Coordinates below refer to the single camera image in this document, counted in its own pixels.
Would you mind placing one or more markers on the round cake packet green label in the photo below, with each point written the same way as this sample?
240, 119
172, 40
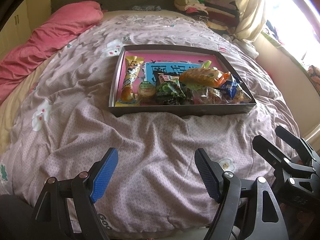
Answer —
146, 91

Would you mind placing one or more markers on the window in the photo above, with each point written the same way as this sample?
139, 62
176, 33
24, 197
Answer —
295, 12

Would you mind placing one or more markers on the blue snack packet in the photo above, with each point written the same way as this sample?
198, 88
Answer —
231, 87

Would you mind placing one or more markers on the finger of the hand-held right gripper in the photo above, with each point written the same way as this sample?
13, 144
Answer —
268, 150
297, 145

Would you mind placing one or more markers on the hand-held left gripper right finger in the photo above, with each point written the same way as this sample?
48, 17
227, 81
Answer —
206, 175

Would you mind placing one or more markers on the green windowsill cloth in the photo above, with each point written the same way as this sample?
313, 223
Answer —
282, 48

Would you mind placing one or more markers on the shallow cardboard box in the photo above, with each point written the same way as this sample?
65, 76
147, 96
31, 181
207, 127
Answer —
175, 110

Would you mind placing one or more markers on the floral cloth bag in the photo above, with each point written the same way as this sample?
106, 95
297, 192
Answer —
314, 76

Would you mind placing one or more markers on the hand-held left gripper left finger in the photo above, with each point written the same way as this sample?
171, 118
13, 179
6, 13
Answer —
105, 175

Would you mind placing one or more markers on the pink blanket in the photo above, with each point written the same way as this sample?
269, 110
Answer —
50, 42

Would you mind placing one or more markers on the dark green pea packet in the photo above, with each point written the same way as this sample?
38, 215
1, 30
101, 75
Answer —
170, 92

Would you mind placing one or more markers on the clear packet red snacks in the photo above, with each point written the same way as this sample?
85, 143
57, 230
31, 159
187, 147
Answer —
212, 97

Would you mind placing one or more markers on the orange snack packet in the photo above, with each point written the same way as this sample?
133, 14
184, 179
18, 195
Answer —
202, 76

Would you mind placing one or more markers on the yellow green candy packet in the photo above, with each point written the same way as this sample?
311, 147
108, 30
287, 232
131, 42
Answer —
206, 64

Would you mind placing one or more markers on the long yellow snack packet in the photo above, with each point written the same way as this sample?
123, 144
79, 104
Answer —
130, 80

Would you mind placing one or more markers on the cream curtain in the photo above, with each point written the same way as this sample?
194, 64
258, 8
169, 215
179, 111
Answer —
252, 10

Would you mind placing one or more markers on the pink book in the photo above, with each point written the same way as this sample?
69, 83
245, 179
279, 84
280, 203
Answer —
172, 68

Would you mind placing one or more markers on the beige bed sheet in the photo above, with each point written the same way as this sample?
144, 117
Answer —
17, 105

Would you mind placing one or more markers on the dark patterned pillow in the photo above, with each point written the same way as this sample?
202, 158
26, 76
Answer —
145, 8

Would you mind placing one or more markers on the pile of folded clothes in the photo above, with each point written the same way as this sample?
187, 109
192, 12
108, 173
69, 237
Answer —
207, 10

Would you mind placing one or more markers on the cream wardrobe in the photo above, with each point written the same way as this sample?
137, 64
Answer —
15, 30

